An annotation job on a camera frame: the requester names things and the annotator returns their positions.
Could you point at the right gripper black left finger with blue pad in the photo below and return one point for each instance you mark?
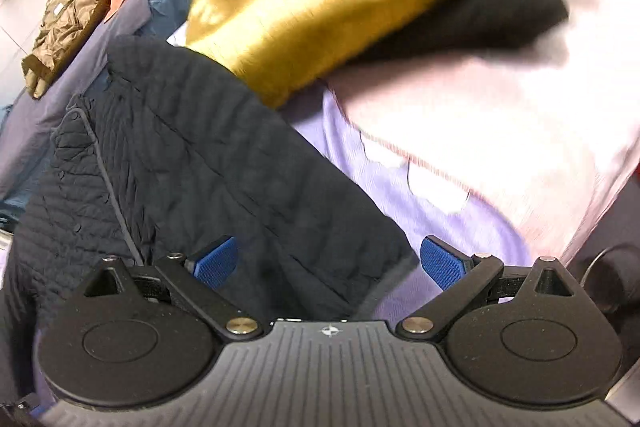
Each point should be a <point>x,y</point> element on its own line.
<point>175,298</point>

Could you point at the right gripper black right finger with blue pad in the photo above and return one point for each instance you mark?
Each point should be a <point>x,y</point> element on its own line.
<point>484,299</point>

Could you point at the dark navy quilted jacket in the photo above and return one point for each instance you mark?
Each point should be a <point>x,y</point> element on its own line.
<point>175,153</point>

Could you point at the lavender cloth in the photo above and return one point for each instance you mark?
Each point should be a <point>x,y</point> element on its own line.
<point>395,196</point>

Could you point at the white pink striped sheet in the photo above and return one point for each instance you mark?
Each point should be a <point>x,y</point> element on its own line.
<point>548,134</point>

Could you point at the purple grey blanket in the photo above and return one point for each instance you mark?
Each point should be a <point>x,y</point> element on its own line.
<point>28,126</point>

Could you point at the black folded garment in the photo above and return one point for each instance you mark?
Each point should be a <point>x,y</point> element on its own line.
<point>459,25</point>

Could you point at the olive green puffer jacket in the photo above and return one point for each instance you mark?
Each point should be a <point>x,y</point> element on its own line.
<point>65,27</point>

